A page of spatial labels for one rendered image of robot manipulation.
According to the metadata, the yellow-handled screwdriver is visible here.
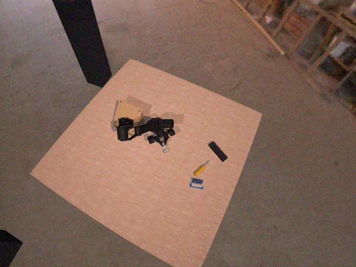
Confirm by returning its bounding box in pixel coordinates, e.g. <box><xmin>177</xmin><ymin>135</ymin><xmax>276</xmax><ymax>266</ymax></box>
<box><xmin>194</xmin><ymin>165</ymin><xmax>205</xmax><ymax>176</ymax></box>

